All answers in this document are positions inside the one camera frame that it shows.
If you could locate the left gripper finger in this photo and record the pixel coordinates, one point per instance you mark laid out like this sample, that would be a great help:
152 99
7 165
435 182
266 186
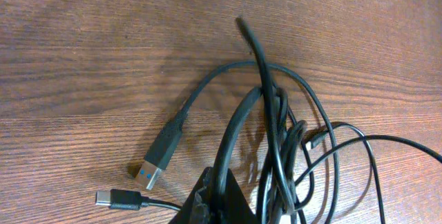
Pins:
199 207

